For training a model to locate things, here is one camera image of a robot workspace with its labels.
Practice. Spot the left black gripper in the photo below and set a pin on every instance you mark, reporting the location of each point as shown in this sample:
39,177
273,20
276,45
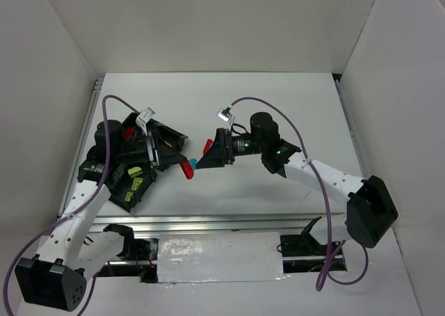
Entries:
153,147

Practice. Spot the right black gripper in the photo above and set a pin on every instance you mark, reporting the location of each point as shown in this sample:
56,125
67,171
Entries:
224,147

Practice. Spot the red arch lego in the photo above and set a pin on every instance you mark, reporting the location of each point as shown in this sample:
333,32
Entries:
207,146

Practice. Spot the small teal lego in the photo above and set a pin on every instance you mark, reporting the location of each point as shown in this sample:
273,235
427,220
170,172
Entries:
193,163

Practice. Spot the red curved lego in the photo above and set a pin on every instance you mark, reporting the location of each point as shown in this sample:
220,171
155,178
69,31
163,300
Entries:
187,169

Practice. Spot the light green slope lego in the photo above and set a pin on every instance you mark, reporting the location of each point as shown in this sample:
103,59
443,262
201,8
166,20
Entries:
135,171

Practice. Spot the red lego with flower print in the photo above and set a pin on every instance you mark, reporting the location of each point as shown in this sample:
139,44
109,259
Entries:
128,132

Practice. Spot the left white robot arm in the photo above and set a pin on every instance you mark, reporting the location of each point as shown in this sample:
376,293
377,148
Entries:
57,275

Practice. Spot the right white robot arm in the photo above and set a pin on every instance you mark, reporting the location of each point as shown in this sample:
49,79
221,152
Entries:
370,210

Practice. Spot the black four-compartment tray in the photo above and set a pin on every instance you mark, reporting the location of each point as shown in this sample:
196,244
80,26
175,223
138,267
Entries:
134,165

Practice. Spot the small green lego piece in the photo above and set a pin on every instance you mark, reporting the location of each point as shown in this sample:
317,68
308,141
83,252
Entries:
128,196

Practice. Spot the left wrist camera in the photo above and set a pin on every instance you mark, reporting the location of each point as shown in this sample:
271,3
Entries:
143,118

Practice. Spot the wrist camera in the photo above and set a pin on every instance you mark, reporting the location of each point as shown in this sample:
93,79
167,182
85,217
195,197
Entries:
226,115
143,118

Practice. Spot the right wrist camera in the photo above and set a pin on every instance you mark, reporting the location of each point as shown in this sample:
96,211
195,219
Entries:
226,115

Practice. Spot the aluminium rail frame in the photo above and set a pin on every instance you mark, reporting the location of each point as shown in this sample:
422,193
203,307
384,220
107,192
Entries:
243,196

